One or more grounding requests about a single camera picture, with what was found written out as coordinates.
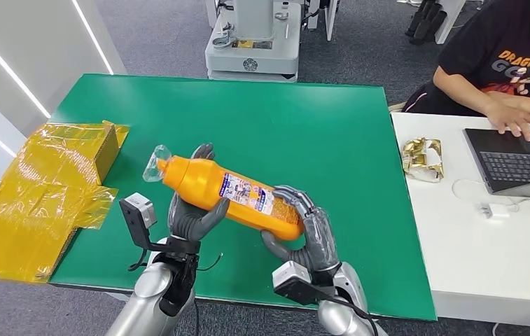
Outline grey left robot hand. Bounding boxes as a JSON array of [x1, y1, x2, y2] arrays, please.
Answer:
[[167, 142, 231, 243]]

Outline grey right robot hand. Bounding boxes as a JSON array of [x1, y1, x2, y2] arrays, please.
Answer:
[[260, 185, 341, 272]]

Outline person's hand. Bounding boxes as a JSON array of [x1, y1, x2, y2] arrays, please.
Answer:
[[485, 102, 530, 143]]

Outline orange plastic bottle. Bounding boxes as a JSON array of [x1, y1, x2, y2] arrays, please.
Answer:
[[142, 144, 305, 242]]

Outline dark grey laptop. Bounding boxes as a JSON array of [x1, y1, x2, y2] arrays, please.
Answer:
[[462, 128, 530, 200]]

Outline person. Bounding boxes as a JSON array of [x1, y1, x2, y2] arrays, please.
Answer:
[[403, 0, 530, 142]]

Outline white charger adapter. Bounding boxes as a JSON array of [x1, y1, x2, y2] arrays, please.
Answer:
[[479, 202, 511, 220]]

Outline gold foil wrapper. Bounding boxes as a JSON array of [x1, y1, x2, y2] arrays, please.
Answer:
[[400, 136, 445, 183]]

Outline green table mat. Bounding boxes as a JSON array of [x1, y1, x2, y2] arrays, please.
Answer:
[[48, 73, 437, 322]]

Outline black leaning objects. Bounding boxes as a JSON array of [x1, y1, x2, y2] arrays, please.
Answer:
[[405, 0, 448, 46]]

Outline white desk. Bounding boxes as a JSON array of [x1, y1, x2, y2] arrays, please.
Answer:
[[391, 112, 530, 329]]

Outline yellow taped cardboard box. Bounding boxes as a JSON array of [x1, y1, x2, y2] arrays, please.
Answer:
[[0, 120, 130, 284]]

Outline white furniture panel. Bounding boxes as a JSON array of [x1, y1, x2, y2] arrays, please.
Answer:
[[307, 0, 339, 42]]

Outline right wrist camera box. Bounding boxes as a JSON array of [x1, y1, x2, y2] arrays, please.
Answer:
[[272, 260, 335, 306]]

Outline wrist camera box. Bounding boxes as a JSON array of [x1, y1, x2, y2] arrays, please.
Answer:
[[119, 192, 158, 251], [272, 260, 335, 306]]

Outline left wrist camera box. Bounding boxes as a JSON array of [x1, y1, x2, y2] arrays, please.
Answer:
[[119, 192, 158, 251]]

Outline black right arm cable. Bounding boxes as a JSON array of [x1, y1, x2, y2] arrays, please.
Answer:
[[325, 296, 379, 336]]

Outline thin white cable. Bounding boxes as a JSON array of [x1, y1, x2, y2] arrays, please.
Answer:
[[451, 178, 530, 209]]

